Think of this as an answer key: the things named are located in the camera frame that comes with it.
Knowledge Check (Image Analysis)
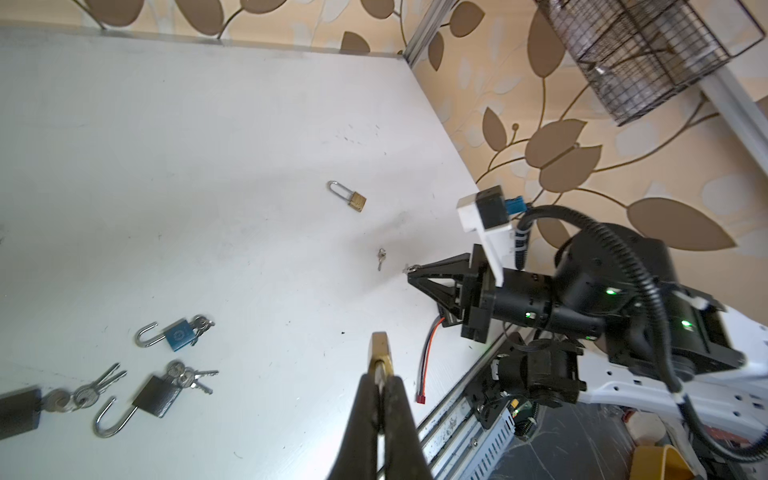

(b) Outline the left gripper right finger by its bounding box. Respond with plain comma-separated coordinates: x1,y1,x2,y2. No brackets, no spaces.
381,376,432,480

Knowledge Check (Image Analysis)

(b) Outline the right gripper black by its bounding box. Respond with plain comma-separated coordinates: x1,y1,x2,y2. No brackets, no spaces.
407,244,554,343

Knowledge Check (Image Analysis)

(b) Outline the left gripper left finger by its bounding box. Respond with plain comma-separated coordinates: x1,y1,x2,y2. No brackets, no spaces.
328,373,380,480

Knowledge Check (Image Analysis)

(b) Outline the silver key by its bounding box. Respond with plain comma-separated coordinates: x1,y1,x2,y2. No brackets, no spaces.
377,248,387,271

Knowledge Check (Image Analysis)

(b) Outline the brass padlock long shackle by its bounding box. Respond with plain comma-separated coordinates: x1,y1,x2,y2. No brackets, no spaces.
327,180,367,212

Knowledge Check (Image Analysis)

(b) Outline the black padlock with keys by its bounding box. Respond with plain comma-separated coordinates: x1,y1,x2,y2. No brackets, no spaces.
92,360,220,439

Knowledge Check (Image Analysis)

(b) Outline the blue small padlock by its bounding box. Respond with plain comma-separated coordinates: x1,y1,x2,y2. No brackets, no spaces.
134,315,216,352

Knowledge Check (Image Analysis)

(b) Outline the brass padlock with key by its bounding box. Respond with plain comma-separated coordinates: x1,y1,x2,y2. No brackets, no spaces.
368,331,394,386

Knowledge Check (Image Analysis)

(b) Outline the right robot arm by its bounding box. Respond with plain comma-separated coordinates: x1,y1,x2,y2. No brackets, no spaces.
408,191,767,463

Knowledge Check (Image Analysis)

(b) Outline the yellow tape roll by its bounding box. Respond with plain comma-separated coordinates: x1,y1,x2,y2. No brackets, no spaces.
629,445,696,480

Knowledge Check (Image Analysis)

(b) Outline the dark small padlock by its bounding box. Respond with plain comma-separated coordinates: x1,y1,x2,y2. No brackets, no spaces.
1,363,127,440

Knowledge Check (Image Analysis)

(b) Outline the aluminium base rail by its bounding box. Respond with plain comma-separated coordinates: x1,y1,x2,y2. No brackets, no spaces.
418,337,514,479

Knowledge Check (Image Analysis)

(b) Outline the red black wire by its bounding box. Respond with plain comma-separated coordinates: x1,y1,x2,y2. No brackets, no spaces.
415,315,448,406

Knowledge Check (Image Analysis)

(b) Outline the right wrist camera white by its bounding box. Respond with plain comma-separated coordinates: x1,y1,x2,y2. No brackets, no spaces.
457,186,528,287

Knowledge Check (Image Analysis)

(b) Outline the black wire basket right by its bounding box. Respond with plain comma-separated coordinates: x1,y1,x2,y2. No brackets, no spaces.
537,0,767,126

